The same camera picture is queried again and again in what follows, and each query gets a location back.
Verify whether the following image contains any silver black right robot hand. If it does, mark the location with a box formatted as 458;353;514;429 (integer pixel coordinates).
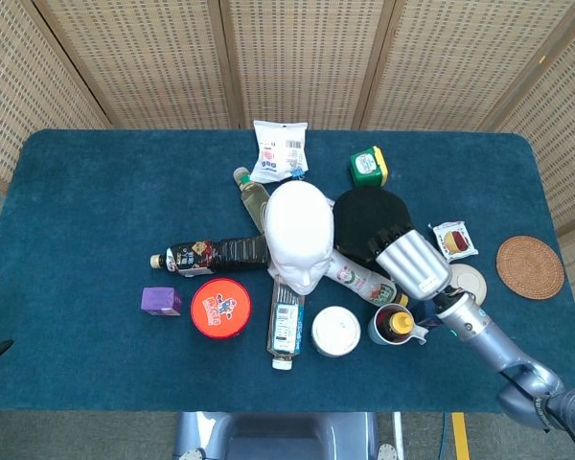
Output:
366;223;454;304

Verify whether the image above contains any black baseball cap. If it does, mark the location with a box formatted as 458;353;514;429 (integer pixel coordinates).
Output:
332;188;412;265

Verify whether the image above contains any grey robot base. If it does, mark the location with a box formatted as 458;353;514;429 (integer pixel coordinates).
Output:
173;411;380;460

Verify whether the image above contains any white mannequin head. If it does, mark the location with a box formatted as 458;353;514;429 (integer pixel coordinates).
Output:
264;180;335;296

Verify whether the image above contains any white snack packet red picture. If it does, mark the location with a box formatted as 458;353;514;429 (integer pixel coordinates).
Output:
430;220;479;263

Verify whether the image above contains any dark blue carton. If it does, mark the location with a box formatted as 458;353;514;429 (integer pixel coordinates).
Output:
410;297;446;333

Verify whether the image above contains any white bottle green red label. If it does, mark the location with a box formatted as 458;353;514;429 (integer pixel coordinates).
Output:
326;250;409;308

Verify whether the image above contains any beige bowl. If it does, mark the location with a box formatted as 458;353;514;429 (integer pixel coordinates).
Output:
448;263;488;305

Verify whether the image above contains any amber bottle yellow cap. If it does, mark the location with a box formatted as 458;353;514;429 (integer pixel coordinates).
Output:
379;309;416;342

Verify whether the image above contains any white mug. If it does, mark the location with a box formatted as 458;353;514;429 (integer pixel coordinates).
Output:
367;303;428;347

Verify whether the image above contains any white round jar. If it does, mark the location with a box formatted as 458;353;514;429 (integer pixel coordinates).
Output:
310;305;362;358

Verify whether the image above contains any green yellow box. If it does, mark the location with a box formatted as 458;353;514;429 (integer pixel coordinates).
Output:
349;146;390;190

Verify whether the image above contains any woven round coaster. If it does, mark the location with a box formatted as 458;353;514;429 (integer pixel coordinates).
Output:
495;235;565;301

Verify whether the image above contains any clear bottle blue label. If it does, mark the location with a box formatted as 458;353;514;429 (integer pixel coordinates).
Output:
266;275;307;372

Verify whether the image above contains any clear bottle pale liquid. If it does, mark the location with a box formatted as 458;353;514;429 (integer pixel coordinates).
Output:
233;166;271;235

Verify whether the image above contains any white pole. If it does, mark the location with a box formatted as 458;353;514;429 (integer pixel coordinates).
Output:
392;411;405;460

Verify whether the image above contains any blue table cloth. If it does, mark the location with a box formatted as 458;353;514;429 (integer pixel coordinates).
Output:
0;128;575;414

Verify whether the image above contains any purple box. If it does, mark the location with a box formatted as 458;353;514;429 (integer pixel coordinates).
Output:
141;287;183;317

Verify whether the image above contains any white snack bag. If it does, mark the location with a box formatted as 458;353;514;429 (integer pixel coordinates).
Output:
248;119;311;185

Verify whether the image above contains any red round tin lid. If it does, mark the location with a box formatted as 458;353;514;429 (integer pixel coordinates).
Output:
190;278;254;340

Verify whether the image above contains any dark tea bottle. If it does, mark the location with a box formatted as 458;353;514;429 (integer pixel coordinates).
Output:
149;234;272;279

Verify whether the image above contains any bamboo folding screen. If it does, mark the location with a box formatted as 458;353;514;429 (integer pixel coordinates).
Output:
0;0;575;236

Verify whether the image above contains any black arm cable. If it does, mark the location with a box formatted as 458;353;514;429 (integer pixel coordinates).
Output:
500;367;575;460

